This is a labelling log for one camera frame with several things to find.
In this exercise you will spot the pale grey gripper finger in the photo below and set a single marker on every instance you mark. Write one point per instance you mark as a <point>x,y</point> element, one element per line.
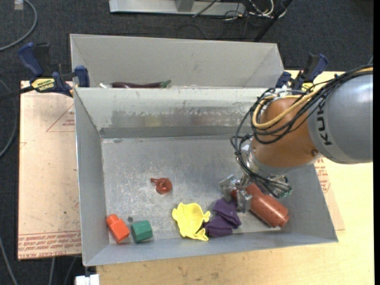
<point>245,202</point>
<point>226,186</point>

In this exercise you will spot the red-brown plastic bottle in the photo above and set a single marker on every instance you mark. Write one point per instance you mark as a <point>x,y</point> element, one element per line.
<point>267,206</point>

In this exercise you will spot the purple cloth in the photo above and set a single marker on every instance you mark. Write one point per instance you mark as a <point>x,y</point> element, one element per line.
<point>224,218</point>

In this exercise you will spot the yellow rubber toy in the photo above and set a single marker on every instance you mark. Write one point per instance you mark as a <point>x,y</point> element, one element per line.
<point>190,218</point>

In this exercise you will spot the clear red toy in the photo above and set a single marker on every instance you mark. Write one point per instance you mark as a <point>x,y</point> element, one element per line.
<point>163,186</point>

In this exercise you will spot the grey metal bin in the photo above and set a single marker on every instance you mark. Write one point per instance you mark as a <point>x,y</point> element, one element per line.
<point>166,159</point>

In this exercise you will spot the green block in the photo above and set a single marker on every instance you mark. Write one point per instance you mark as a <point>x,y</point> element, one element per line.
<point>141,231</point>

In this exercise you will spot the orange block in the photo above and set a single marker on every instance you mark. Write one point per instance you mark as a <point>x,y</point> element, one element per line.
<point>117,229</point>

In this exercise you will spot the brown cardboard board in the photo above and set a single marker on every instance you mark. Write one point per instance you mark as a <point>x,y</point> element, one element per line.
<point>47,171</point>

